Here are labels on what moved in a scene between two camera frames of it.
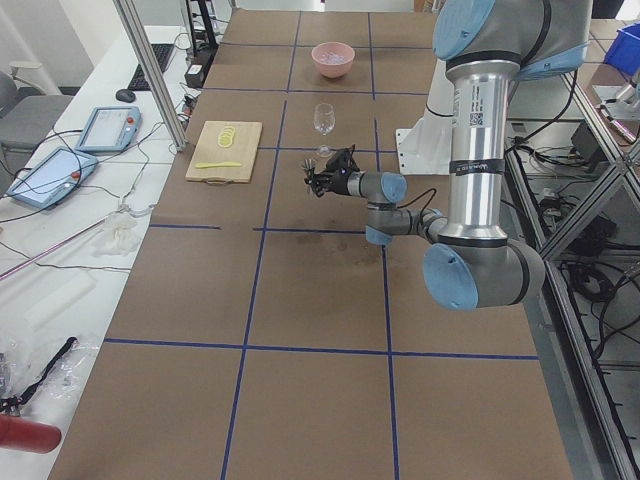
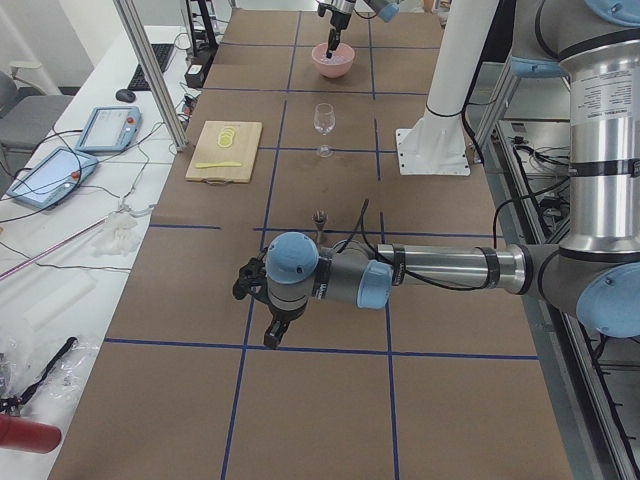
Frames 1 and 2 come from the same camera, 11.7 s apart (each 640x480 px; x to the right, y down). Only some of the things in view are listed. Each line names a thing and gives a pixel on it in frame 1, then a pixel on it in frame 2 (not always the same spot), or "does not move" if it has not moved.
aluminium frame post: (160, 84) does not move
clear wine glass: (324, 119) does not move
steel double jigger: (309, 167) to (320, 218)
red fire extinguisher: (20, 435) does not move
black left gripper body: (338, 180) to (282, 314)
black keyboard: (162, 53) does not move
